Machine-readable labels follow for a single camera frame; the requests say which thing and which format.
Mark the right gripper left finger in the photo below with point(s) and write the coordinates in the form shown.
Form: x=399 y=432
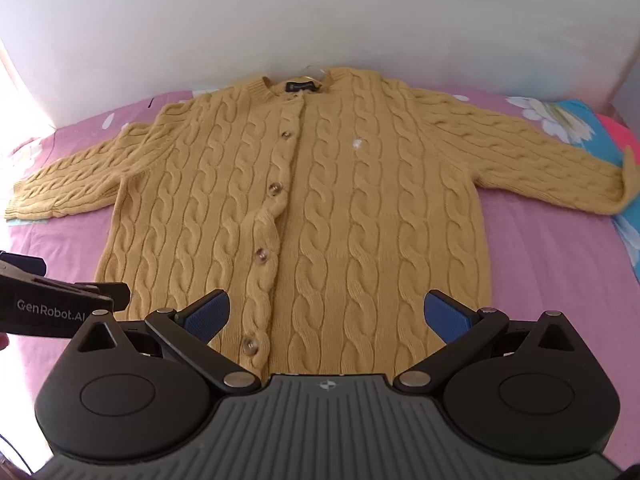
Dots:
x=186 y=334

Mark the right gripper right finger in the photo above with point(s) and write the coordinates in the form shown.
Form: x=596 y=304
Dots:
x=466 y=334

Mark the mustard cable-knit cardigan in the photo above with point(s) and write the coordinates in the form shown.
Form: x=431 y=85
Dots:
x=326 y=209

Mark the person's left hand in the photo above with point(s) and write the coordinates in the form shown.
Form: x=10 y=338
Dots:
x=4 y=341

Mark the pink printed bed sheet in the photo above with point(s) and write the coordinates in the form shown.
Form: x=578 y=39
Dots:
x=541 y=257

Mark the blue floral pillow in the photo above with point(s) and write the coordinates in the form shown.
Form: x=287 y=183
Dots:
x=572 y=122

